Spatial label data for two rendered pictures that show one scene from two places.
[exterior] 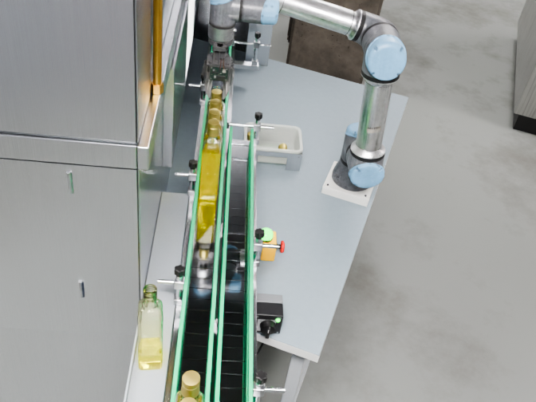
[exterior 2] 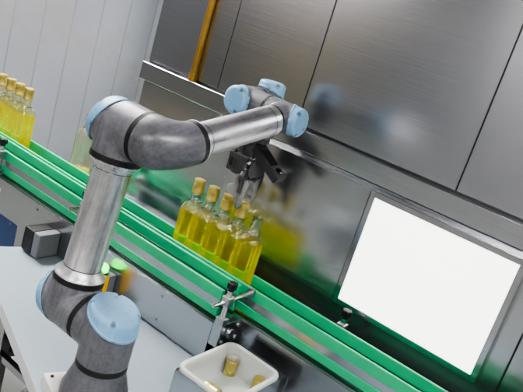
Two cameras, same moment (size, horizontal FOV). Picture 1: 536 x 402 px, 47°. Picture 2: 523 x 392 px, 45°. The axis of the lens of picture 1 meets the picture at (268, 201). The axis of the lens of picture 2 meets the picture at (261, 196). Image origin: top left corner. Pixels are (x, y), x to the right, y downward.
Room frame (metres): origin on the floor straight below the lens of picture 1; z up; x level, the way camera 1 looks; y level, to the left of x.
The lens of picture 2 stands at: (2.79, -1.10, 1.71)
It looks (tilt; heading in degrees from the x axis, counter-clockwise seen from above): 17 degrees down; 129
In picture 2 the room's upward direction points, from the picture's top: 17 degrees clockwise
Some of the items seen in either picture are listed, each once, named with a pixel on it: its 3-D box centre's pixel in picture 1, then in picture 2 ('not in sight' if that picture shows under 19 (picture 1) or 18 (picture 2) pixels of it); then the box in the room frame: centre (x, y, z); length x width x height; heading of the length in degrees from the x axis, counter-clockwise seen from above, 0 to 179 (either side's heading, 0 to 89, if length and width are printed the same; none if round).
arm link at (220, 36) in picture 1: (222, 31); not in sight; (1.67, 0.21, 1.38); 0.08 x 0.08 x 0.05
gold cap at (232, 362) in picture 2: not in sight; (230, 365); (1.91, 0.09, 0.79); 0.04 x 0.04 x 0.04
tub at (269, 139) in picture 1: (271, 145); (226, 383); (1.97, 0.02, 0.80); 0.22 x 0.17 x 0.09; 97
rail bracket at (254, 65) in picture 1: (250, 56); not in sight; (2.48, 0.18, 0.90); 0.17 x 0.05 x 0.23; 97
